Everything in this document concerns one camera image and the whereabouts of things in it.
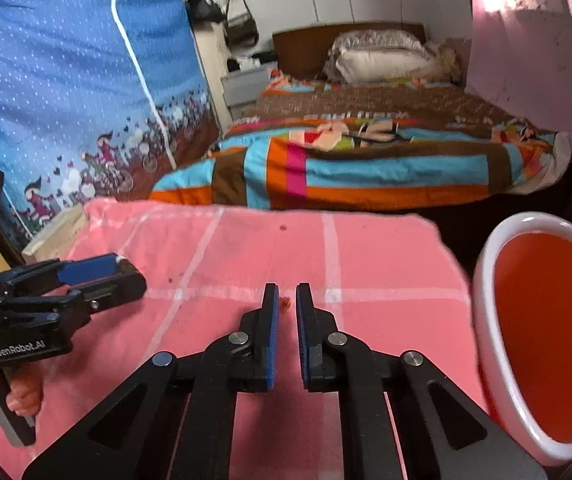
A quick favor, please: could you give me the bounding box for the red bucket with white rim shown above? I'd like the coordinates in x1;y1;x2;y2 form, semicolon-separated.
471;212;572;467

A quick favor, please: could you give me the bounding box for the blue printed wardrobe cover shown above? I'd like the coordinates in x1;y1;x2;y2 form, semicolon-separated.
0;0;223;242

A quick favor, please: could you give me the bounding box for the white nightstand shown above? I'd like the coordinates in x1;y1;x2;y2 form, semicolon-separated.
220;67;273;122

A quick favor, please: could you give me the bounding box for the folded cream quilt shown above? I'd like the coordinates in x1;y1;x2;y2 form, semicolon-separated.
325;29;448;84

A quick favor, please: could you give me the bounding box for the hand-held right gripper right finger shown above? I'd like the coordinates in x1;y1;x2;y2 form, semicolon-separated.
295;282;549;480

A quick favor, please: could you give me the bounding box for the dark clothes pile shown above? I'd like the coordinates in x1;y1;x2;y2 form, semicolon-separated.
226;51;273;74

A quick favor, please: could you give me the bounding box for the brown wooden headboard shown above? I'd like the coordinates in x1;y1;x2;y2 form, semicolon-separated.
271;22;427;82

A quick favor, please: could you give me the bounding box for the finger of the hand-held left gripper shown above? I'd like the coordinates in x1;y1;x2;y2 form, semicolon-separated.
0;284;147;322
58;254;147;293

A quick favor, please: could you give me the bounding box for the black handbag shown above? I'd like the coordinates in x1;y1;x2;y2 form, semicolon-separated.
185;0;227;27

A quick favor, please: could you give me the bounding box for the pink checked bed sheet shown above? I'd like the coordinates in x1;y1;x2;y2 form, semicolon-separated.
0;197;493;480

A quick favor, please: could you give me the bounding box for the pink curtain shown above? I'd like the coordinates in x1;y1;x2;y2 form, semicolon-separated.
465;0;572;147

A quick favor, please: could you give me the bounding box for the floral pillow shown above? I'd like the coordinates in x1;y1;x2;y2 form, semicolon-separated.
436;39;468;87

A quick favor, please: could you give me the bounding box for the olive shoulder bag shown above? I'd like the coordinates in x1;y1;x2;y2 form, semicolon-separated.
223;0;259;47

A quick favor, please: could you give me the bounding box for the colourful striped blanket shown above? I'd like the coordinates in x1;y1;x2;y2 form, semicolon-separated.
150;74;572;212

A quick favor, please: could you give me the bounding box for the cream cabinet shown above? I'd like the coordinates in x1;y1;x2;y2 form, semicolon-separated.
178;0;234;133

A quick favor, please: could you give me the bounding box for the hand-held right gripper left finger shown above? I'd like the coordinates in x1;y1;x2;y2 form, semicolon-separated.
22;282;281;480

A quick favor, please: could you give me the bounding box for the person's left hand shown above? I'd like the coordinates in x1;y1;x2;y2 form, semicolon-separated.
0;366;44;423

